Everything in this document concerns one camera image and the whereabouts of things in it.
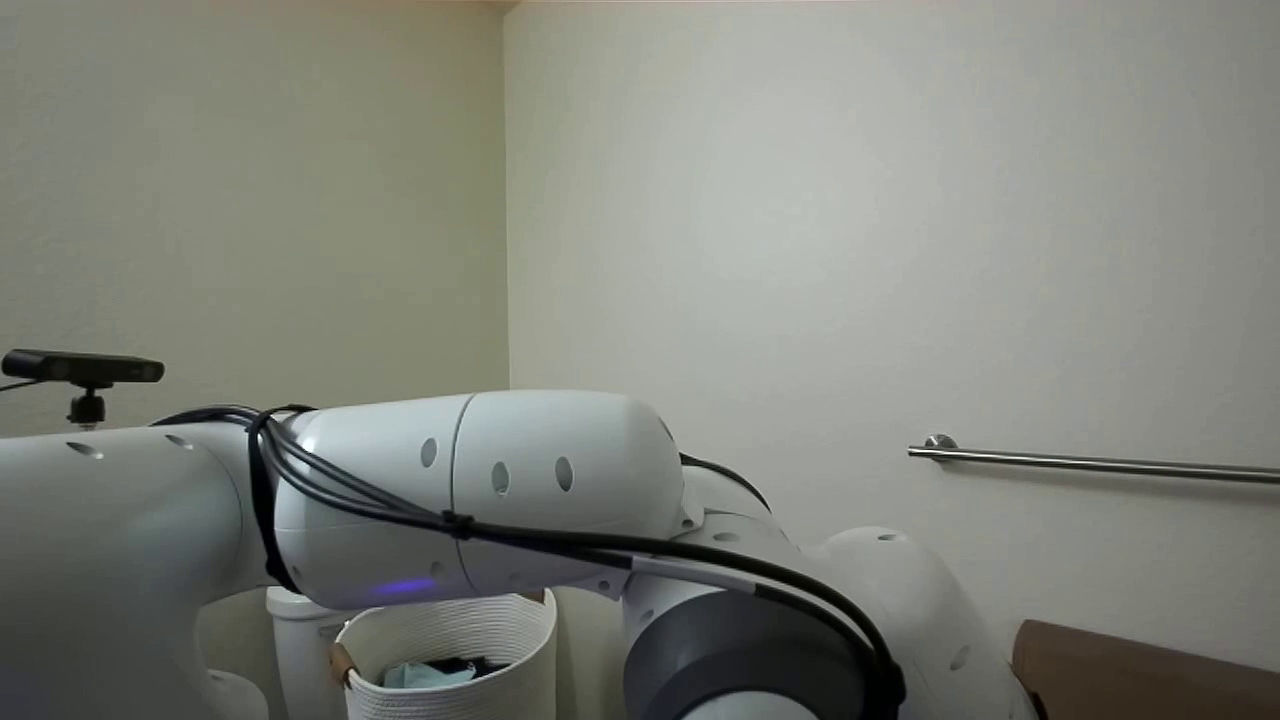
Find chrome towel bar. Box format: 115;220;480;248
907;434;1280;488

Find pale blue fabric item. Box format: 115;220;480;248
377;656;472;696

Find white woven basket brown handles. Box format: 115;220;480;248
329;590;566;720

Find black camera on stand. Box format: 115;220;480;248
0;344;167;434

